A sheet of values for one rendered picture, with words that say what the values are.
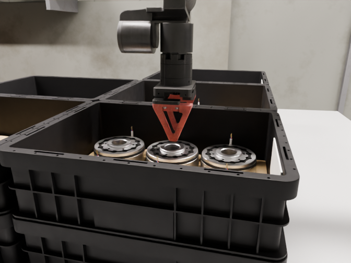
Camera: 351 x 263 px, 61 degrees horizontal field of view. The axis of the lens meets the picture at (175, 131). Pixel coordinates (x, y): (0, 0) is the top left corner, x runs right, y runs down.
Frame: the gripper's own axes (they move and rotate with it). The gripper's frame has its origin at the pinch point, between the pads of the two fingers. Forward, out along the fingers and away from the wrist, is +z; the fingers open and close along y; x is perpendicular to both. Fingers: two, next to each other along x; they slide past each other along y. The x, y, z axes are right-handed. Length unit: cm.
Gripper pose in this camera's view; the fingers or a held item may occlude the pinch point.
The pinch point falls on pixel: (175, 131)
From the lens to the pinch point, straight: 56.7
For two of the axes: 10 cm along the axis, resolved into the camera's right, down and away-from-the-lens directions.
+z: -0.1, 9.5, 3.2
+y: -1.3, 3.1, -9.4
